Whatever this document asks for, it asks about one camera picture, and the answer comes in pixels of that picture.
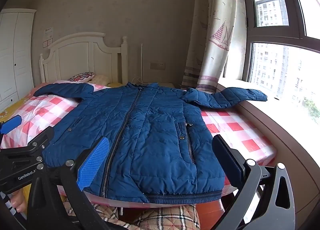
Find person's legs in plaid pants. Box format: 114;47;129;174
95;204;200;230

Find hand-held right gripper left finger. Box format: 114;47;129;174
26;136;118;230

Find cream pillow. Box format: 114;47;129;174
92;75;111;85

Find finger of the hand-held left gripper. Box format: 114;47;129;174
0;114;22;135
26;127;55;152

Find red white checkered bed sheet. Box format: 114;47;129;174
0;80;277;208

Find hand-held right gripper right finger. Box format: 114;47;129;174
212;134;297;230

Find sailboat print curtain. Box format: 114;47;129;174
180;0;238;93

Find person's left hand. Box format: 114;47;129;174
10;191;27;213

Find white wooden headboard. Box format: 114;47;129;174
39;32;129;84

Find white wardrobe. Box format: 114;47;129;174
0;9;35;110

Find colourful patterned pillow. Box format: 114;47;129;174
68;71;96;82

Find blue quilted jacket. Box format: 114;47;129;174
33;82;268;204

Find dark framed window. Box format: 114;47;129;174
236;0;320;130

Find window sill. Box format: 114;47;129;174
217;79;320;230

